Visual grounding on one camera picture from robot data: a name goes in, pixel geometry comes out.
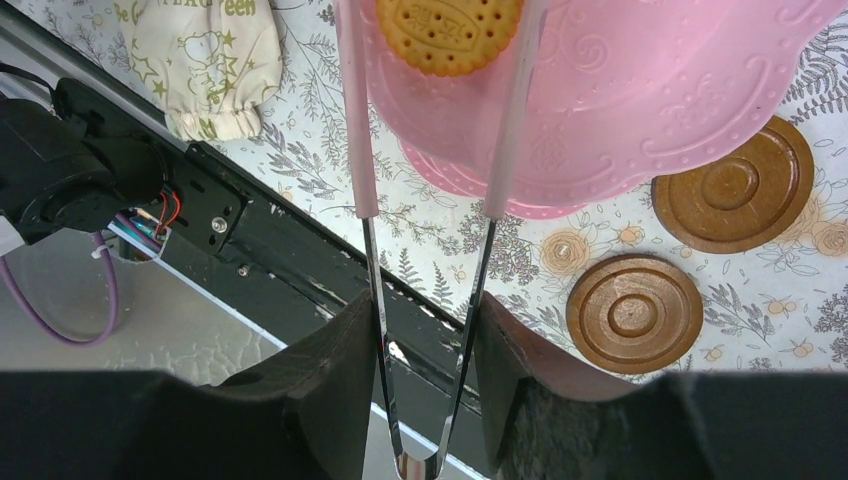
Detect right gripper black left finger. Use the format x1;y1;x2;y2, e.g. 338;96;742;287
1;291;376;479

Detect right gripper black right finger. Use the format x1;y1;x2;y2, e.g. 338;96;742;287
474;295;847;479

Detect pink handled metal tongs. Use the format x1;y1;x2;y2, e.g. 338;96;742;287
335;1;549;479

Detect round dotted biscuit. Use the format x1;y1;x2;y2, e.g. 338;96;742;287
376;0;524;77

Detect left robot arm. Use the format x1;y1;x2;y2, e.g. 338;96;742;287
1;78;176;250

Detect brown wooden saucer near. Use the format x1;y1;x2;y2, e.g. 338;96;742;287
565;254;704;374

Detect brown wooden saucer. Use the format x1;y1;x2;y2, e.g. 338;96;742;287
565;254;704;374
651;116;815;254

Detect brown wooden saucer far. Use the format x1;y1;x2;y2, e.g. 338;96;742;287
651;116;815;254

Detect pink three-tier cake stand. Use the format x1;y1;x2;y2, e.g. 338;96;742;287
361;1;847;218

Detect cream green patterned cloth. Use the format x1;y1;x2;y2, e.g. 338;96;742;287
114;0;284;141

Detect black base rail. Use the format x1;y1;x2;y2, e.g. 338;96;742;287
57;78;461;441

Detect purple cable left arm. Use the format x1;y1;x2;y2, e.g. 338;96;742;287
0;211;164;348

